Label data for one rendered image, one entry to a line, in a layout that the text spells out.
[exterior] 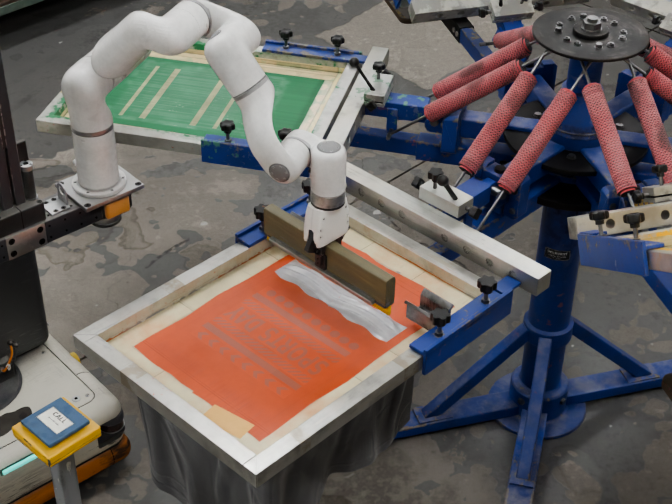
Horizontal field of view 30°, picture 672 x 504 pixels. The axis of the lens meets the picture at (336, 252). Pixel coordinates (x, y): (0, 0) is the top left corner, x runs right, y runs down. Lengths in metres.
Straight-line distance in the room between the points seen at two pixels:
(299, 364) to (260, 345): 0.11
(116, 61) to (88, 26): 3.58
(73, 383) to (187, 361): 1.04
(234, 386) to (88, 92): 0.71
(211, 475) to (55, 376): 1.05
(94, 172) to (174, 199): 2.04
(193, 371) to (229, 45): 0.69
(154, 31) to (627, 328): 2.34
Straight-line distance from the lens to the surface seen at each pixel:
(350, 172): 3.16
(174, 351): 2.76
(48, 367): 3.79
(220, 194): 4.95
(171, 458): 2.95
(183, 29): 2.61
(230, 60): 2.57
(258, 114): 2.58
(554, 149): 3.35
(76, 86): 2.79
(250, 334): 2.79
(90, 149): 2.88
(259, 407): 2.61
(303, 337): 2.77
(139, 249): 4.68
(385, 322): 2.81
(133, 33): 2.64
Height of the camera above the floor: 2.76
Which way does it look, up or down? 37 degrees down
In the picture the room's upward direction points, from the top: 1 degrees clockwise
